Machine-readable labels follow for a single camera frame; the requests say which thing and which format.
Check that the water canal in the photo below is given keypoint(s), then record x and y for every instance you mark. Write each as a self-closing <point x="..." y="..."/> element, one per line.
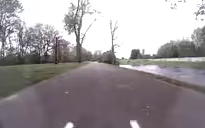
<point x="176" y="71"/>

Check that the green grass field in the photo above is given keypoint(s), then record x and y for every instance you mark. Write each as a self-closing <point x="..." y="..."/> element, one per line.
<point x="163" y="62"/>

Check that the green grass verge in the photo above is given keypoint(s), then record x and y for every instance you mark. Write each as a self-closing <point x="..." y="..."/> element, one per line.
<point x="20" y="75"/>

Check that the robot's own part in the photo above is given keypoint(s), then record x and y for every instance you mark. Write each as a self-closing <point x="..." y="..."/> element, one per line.
<point x="134" y="124"/>
<point x="69" y="125"/>

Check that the thin bare tree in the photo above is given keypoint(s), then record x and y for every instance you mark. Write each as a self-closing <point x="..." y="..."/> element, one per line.
<point x="113" y="40"/>

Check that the grey asphalt road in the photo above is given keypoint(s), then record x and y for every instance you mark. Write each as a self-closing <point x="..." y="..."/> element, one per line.
<point x="103" y="93"/>

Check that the bush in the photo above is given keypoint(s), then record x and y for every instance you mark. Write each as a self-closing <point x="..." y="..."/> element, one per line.
<point x="107" y="57"/>

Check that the group of dark trees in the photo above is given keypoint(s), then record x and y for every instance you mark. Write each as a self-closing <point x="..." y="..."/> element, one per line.
<point x="186" y="46"/>

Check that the tall bare tree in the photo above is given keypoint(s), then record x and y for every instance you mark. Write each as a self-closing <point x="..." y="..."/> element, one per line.
<point x="78" y="40"/>

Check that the row of trees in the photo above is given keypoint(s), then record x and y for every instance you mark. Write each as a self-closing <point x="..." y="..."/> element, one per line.
<point x="20" y="43"/>

